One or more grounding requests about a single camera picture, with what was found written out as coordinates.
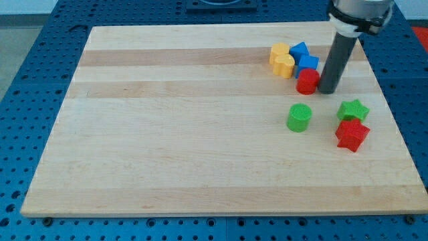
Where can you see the light wooden board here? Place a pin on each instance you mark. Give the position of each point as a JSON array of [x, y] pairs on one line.
[[190, 120]]

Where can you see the blue triangle block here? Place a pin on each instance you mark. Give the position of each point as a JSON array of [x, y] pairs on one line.
[[299, 50]]

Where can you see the green star block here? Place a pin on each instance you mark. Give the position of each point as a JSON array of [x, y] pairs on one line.
[[350, 110]]

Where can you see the green cylinder block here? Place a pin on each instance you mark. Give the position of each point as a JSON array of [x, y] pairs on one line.
[[299, 117]]

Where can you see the blue cube block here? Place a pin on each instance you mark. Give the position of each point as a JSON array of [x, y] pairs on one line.
[[307, 61]]

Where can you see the yellow heart block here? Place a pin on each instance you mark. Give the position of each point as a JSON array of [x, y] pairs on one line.
[[283, 65]]

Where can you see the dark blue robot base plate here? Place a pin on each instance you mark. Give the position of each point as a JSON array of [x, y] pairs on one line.
[[193, 6]]

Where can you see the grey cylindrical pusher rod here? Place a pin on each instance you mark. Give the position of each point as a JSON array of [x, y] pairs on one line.
[[336, 62]]

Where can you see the red cylinder block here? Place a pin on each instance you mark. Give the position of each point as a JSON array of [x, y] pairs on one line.
[[307, 81]]

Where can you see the red star block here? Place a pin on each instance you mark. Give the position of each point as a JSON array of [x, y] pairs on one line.
[[351, 134]]

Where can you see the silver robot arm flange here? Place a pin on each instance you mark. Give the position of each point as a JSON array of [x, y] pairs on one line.
[[354, 17]]

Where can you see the yellow hexagon block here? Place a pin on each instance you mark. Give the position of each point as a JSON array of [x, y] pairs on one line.
[[278, 49]]

